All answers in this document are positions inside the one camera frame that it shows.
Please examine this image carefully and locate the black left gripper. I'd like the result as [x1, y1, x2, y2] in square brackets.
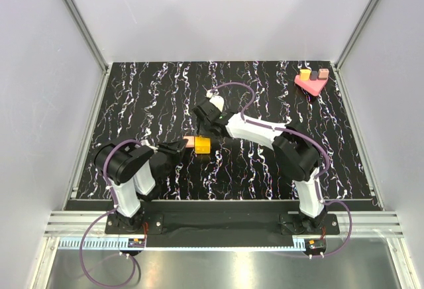
[154, 139, 187, 185]

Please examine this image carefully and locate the pink plug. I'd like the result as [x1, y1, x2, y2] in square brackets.
[183, 136, 195, 148]

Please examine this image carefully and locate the yellow socket block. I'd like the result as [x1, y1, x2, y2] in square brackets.
[194, 137, 211, 154]

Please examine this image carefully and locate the pink triangular socket base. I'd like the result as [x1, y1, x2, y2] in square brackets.
[294, 75, 328, 97]

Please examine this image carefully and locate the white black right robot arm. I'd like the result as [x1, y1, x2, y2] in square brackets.
[193, 99, 327, 235]

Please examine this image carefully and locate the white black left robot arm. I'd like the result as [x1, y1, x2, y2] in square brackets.
[93, 138, 189, 233]

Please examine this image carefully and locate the orange plug on base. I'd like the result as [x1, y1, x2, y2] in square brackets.
[299, 69, 311, 81]

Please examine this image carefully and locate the grey plug on base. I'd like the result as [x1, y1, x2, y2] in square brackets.
[310, 71, 318, 80]

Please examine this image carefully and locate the beige plug on base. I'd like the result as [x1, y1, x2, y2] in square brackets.
[317, 68, 329, 80]

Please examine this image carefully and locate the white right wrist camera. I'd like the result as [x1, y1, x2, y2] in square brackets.
[206, 90, 225, 112]

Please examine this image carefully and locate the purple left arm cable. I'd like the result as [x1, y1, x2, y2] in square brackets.
[78, 139, 144, 286]

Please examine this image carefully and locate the aluminium frame rail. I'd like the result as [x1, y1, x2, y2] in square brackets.
[44, 210, 403, 238]

